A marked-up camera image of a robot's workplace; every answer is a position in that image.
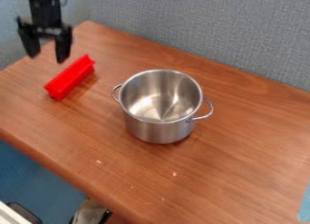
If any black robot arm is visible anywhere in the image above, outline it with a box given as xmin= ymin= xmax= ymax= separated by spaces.
xmin=18 ymin=0 xmax=73 ymax=63

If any white black device corner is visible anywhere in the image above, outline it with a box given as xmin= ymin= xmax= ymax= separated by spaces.
xmin=0 ymin=200 xmax=43 ymax=224

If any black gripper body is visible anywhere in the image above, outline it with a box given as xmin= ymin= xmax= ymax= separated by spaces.
xmin=18 ymin=4 xmax=73 ymax=41

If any red plastic block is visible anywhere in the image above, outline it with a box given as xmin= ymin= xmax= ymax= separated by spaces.
xmin=44 ymin=54 xmax=97 ymax=101

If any grey black object under table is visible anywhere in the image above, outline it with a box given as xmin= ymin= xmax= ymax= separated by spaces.
xmin=70 ymin=199 xmax=113 ymax=224

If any stainless steel pot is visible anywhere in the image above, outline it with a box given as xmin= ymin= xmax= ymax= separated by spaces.
xmin=111 ymin=69 xmax=214 ymax=144

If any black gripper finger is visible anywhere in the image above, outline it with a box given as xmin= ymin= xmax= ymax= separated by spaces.
xmin=56 ymin=33 xmax=73 ymax=63
xmin=19 ymin=30 xmax=40 ymax=58

